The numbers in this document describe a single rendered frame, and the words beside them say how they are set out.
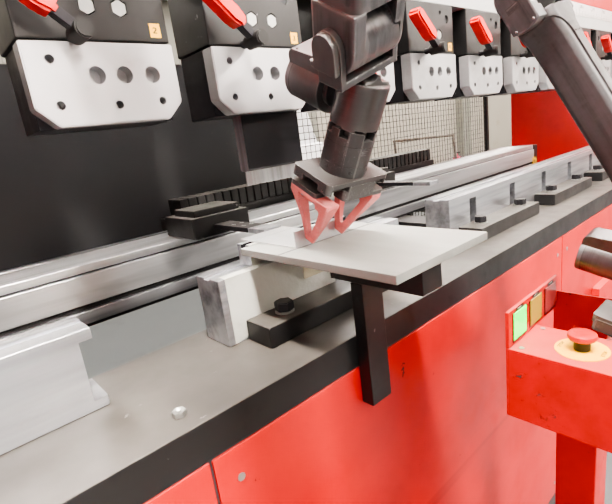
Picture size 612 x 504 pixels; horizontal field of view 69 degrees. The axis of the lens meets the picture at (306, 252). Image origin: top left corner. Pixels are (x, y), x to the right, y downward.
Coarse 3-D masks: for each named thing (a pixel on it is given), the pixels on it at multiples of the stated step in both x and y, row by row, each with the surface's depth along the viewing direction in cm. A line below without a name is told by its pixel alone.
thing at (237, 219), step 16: (192, 208) 83; (208, 208) 81; (224, 208) 83; (240, 208) 84; (176, 224) 82; (192, 224) 78; (208, 224) 80; (224, 224) 79; (240, 224) 77; (256, 224) 75; (272, 224) 73
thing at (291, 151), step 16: (288, 112) 65; (240, 128) 61; (256, 128) 62; (272, 128) 64; (288, 128) 66; (240, 144) 62; (256, 144) 62; (272, 144) 64; (288, 144) 66; (240, 160) 63; (256, 160) 62; (272, 160) 64; (288, 160) 66; (256, 176) 64; (272, 176) 66; (288, 176) 68
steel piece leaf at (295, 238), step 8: (328, 224) 60; (280, 232) 67; (288, 232) 67; (296, 232) 57; (328, 232) 61; (336, 232) 62; (256, 240) 64; (264, 240) 63; (272, 240) 63; (280, 240) 62; (288, 240) 61; (296, 240) 57; (304, 240) 58; (296, 248) 57
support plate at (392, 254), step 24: (336, 240) 59; (360, 240) 57; (384, 240) 55; (408, 240) 54; (432, 240) 52; (456, 240) 51; (480, 240) 52; (312, 264) 51; (336, 264) 48; (360, 264) 47; (384, 264) 46; (408, 264) 45; (432, 264) 46
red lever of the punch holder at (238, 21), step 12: (204, 0) 49; (216, 0) 49; (228, 0) 49; (216, 12) 50; (228, 12) 50; (240, 12) 50; (228, 24) 51; (240, 24) 51; (252, 36) 52; (264, 36) 52; (252, 48) 54
